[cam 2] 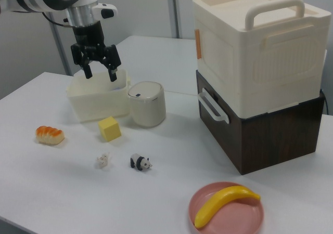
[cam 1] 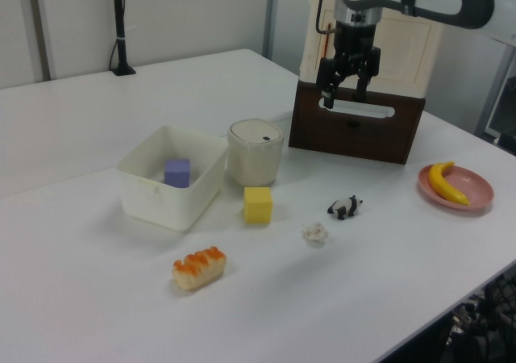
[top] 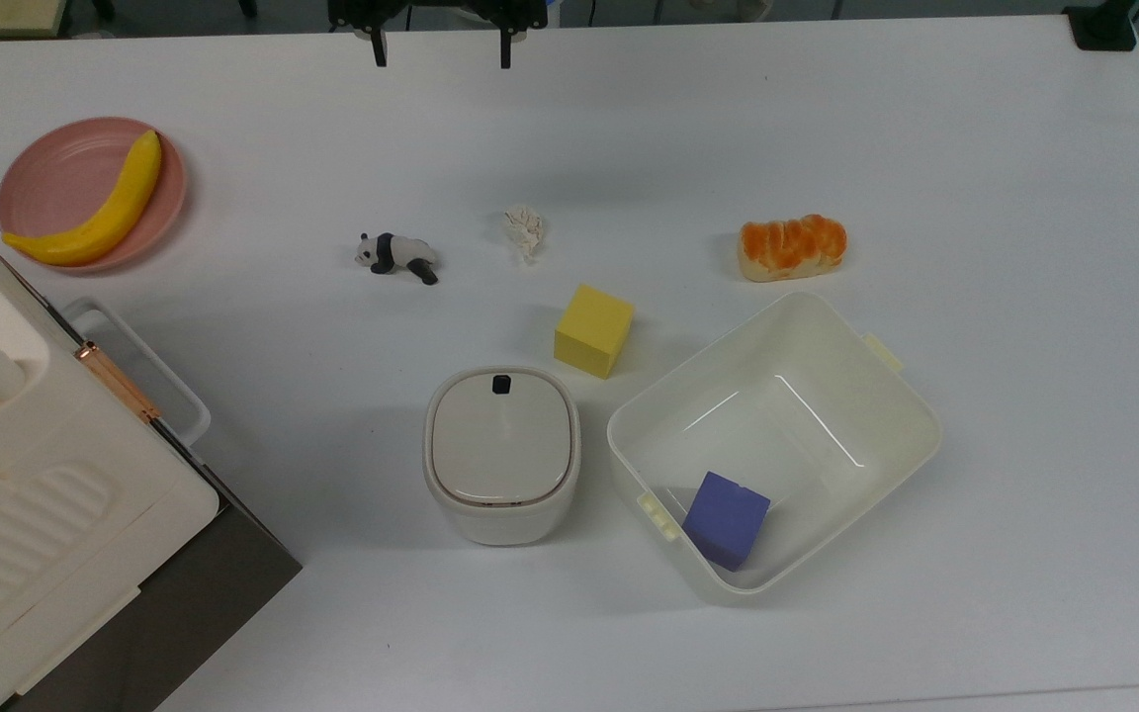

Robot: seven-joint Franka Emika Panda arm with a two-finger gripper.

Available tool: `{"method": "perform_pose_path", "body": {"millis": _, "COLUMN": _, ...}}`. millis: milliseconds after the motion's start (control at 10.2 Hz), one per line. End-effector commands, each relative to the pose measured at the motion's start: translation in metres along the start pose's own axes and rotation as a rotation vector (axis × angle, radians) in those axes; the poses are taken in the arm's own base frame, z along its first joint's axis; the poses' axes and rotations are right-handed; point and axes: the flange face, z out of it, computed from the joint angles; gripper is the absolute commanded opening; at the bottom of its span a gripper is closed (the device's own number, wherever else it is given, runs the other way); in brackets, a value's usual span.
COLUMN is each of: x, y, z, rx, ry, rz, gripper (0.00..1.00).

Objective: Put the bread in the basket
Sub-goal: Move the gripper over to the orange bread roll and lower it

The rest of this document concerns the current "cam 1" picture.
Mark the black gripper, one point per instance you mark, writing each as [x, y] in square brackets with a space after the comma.
[354, 42]

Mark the white plastic basket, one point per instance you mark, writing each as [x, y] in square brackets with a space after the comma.
[171, 177]

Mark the orange topped bread loaf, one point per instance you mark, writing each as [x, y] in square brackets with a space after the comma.
[198, 268]

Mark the dark brown wooden box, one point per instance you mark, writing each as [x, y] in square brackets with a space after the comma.
[354, 131]

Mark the cream toy microwave oven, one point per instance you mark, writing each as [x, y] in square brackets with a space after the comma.
[403, 52]

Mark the cream lidded trash can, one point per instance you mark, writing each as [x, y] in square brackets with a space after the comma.
[255, 153]

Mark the toy panda figure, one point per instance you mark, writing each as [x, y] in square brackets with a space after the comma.
[343, 207]

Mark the yellow toy banana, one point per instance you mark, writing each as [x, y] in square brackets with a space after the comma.
[441, 183]

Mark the yellow foam cube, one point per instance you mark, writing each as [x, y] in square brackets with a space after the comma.
[258, 205]

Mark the crumpled white paper ball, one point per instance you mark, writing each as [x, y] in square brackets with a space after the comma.
[316, 233]

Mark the pink plastic plate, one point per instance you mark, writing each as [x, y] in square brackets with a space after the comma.
[467, 191]

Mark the purple foam cube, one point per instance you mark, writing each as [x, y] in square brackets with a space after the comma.
[177, 173]

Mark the black camera stand pole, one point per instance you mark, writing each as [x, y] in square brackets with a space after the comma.
[120, 28]

